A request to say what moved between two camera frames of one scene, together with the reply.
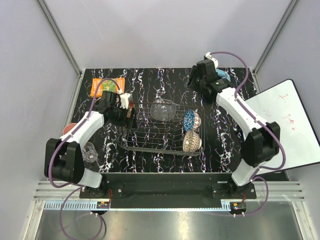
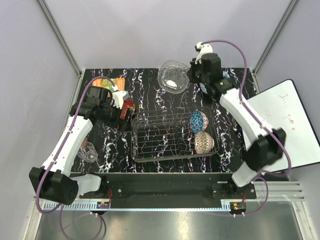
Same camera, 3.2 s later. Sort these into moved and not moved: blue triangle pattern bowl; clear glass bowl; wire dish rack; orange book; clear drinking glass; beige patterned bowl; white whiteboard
Moved: beige patterned bowl; wire dish rack; clear glass bowl; blue triangle pattern bowl
Not moved: clear drinking glass; white whiteboard; orange book
